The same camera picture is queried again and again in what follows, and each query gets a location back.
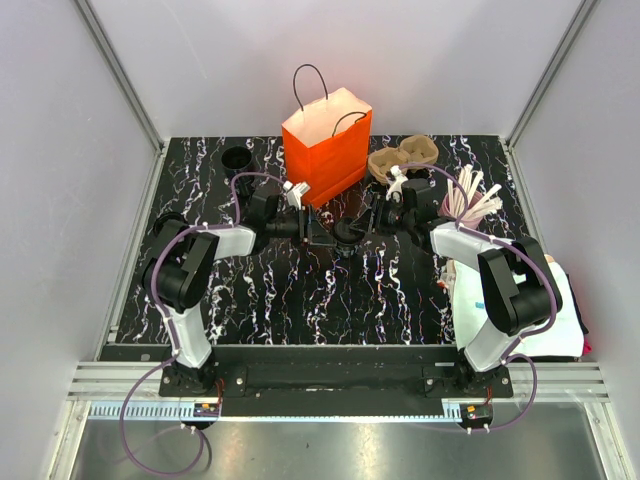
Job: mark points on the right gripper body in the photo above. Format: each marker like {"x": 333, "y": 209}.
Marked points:
{"x": 390, "y": 214}

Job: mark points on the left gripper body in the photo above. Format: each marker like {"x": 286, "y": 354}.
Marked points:
{"x": 304, "y": 230}

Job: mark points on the single black lid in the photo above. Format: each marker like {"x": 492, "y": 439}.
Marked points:
{"x": 345, "y": 234}

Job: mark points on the orange paper bag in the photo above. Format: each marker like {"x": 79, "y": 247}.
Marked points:
{"x": 326, "y": 144}

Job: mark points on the stack of black cups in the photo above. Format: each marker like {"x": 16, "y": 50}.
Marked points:
{"x": 236, "y": 160}

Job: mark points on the single black cup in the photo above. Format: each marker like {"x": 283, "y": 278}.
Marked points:
{"x": 346, "y": 251}

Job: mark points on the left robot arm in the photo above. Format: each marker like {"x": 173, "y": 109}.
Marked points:
{"x": 178, "y": 271}

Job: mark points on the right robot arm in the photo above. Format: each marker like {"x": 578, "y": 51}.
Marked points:
{"x": 521, "y": 296}

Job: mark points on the stack of pulp carriers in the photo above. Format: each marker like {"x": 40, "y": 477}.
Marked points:
{"x": 416, "y": 149}

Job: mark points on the red white sachet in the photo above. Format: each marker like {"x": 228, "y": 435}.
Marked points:
{"x": 445, "y": 280}

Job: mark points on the stack of black lids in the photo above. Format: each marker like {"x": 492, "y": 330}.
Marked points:
{"x": 166, "y": 217}

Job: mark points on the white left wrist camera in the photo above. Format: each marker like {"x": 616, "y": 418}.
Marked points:
{"x": 294, "y": 193}

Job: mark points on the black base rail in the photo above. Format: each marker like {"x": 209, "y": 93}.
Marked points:
{"x": 336, "y": 382}

